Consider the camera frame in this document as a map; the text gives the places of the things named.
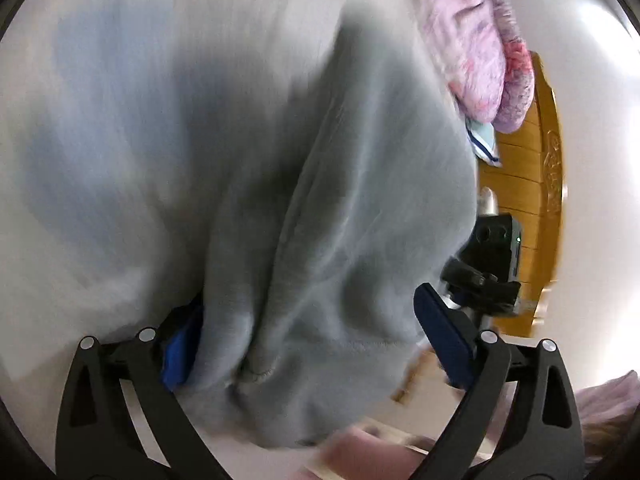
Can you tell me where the wooden headboard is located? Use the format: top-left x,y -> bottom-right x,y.
475,51 -> 568,338

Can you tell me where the grey zip hoodie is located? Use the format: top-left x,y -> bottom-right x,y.
192,7 -> 481,448

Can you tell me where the purple floral quilt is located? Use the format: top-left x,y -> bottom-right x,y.
402,0 -> 536,135

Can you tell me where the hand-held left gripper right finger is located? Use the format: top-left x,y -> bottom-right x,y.
414,282 -> 586,480

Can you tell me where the light blue pillow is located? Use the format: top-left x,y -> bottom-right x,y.
465,119 -> 503,167

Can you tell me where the person's right forearm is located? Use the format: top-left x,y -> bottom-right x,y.
575,370 -> 640,466

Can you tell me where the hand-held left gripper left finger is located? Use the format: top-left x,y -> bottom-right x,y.
55,302 -> 231,480

